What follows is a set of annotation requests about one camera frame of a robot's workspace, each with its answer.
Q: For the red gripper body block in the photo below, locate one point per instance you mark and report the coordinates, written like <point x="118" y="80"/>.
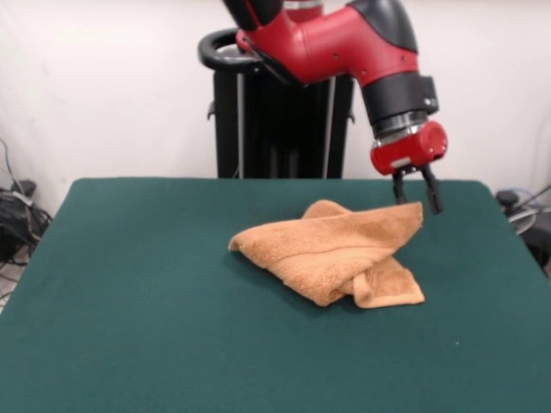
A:
<point x="409" y="150"/>

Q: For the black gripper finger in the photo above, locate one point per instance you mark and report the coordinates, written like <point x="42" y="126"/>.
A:
<point x="434" y="193"/>
<point x="400" y="189"/>

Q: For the tan terry towel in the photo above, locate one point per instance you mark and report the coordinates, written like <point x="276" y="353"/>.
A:
<point x="327" y="254"/>

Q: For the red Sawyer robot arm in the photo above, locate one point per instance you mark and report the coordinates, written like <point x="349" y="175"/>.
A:
<point x="327" y="43"/>

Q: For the dark green table cloth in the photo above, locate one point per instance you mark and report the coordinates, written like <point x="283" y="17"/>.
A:
<point x="172" y="301"/>

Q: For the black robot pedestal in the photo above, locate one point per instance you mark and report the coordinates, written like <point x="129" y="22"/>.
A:
<point x="280" y="137"/>

